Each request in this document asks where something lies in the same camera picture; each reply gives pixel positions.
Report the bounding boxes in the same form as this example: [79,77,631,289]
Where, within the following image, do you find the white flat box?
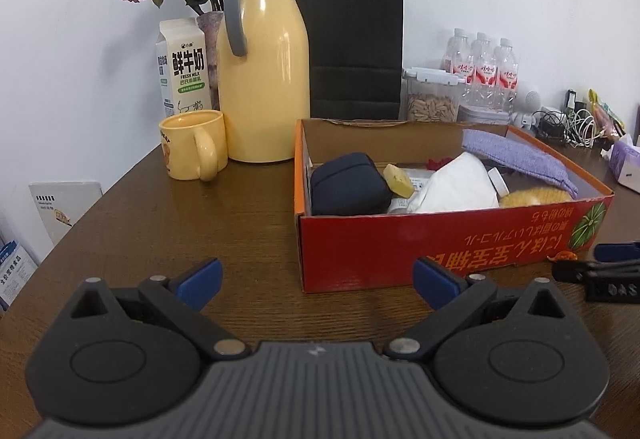
[29,180,103,247]

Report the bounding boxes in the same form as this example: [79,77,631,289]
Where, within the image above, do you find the small white robot fan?
[512,86,541,130]

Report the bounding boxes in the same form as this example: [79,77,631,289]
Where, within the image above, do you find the yellow thermos jug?
[216,0,312,164]

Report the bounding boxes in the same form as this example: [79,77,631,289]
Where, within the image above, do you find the purple tissue pack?
[607,139,640,192]

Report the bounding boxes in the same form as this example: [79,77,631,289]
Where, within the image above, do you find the yellow mug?
[159,110,229,182]

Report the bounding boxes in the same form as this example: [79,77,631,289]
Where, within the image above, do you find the glass flower vase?
[196,11,224,112]

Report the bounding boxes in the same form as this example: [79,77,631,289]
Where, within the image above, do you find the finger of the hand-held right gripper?
[552,259,640,284]
[594,243,640,264]

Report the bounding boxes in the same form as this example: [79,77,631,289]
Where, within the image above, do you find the white plastic bag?
[407,152,501,214]

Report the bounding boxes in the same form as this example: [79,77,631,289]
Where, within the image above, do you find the white smooth bottle cap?
[487,167,511,196]

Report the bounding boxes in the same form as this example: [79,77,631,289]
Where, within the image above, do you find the colourful snack packet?
[587,89,626,140]

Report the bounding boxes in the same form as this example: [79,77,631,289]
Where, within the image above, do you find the tangle of charger cables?
[532,106,601,148]

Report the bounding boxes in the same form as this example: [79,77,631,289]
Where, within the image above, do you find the white milk carton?
[156,17,208,120]

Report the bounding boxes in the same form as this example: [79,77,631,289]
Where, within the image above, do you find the purple knitted pouch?
[461,129,580,198]

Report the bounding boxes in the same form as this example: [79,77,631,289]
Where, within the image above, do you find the red cardboard box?
[294,118,615,294]

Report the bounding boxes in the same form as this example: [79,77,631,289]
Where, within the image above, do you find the yellow wedge-shaped toy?
[384,164,416,198]

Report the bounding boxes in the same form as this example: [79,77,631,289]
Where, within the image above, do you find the small printed tin box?
[457,104,511,126]

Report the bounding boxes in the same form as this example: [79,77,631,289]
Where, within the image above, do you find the clear seed container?
[402,67,466,123]

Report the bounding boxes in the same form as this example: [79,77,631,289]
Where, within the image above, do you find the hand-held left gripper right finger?
[384,256,568,362]

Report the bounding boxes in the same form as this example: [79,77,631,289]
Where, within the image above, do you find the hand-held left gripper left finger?
[70,257,251,362]

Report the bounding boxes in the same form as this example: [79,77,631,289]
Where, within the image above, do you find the black paper bag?
[287,0,405,120]

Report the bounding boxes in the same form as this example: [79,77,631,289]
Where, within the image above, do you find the clear water bottle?
[442,28,473,74]
[495,38,519,112]
[469,33,499,110]

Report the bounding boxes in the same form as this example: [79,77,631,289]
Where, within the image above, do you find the navy zip case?
[310,152,393,216]

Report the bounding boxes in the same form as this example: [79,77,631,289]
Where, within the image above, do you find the clear cotton swab box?
[387,169,436,214]

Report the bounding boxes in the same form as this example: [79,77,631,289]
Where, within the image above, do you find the yellow plush toy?
[500,187,573,208]

